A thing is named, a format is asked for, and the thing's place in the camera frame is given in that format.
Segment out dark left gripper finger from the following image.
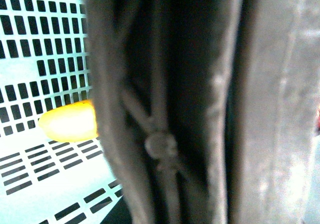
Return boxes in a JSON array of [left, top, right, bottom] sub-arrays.
[[226, 0, 320, 224]]

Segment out brown basket handle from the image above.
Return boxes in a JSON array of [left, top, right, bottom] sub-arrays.
[[85, 0, 242, 224]]

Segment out yellow mango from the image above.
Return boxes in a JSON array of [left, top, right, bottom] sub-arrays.
[[38, 100, 99, 142]]

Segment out teal plastic shopping basket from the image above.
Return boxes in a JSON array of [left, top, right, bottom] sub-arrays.
[[0, 0, 122, 224]]

